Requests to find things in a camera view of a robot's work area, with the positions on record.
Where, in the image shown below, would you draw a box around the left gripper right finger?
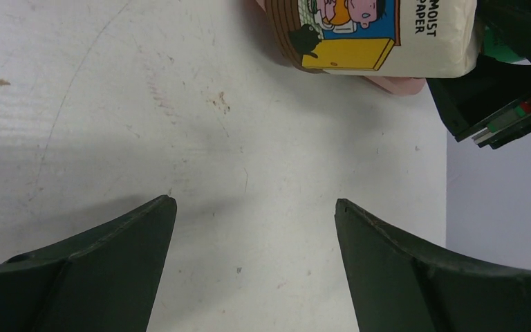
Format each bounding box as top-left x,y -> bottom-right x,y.
335,199 -> 531,331

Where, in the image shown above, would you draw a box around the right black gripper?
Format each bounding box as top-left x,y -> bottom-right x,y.
427,1 -> 531,149

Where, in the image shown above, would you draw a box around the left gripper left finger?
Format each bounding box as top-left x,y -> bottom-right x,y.
0,195 -> 177,331

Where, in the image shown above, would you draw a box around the green brown roll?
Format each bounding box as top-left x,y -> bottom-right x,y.
481,27 -> 525,64

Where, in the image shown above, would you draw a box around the pink three-tier shelf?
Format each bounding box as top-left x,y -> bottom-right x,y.
258,1 -> 425,95

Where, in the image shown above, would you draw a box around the beige brown paper roll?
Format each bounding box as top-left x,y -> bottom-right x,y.
263,0 -> 482,78

